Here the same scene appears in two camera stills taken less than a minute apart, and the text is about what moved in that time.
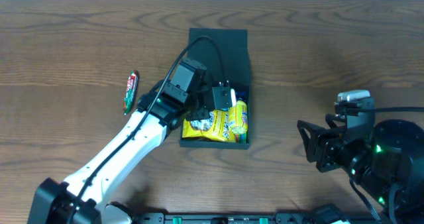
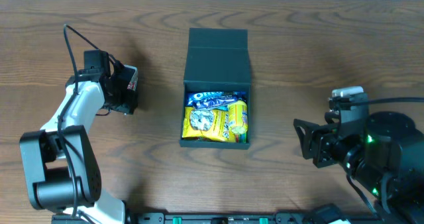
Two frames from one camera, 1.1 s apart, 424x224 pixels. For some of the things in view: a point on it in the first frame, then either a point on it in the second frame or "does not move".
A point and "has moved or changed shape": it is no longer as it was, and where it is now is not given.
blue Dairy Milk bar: (241, 95) has moved or changed shape
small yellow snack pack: (238, 118) does not move
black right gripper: (323, 147) does not move
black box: (225, 56) does not move
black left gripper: (201, 111) to (125, 105)
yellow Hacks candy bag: (216, 126) does not move
